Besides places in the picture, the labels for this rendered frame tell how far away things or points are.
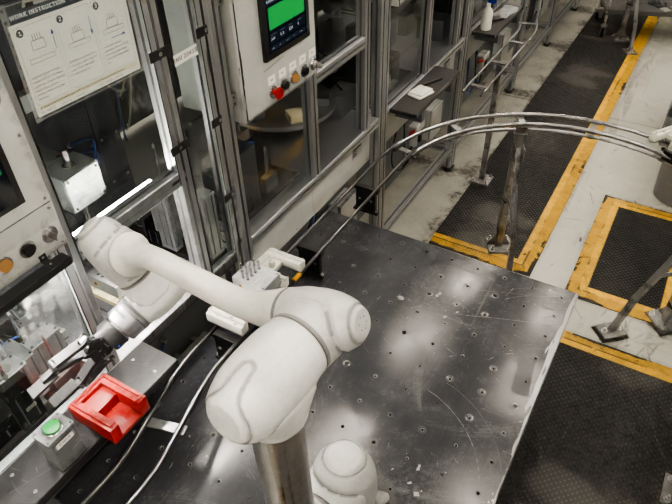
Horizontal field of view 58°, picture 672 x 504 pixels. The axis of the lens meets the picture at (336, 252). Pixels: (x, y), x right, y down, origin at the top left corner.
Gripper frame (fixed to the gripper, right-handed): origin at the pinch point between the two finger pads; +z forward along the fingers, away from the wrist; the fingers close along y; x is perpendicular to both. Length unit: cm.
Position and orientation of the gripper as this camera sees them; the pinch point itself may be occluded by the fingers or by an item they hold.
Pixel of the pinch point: (51, 391)
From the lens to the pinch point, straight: 159.6
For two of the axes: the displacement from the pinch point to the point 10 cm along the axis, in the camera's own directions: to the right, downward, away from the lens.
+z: -6.8, 6.9, -2.4
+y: -1.5, -4.6, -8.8
